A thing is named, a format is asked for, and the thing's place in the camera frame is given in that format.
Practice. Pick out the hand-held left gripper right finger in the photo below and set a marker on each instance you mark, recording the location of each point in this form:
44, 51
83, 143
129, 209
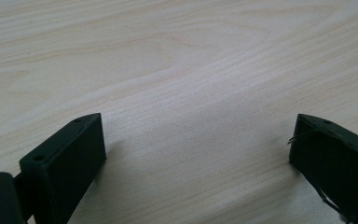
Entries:
335, 161

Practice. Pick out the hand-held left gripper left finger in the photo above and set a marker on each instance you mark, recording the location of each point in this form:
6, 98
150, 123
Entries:
65, 165

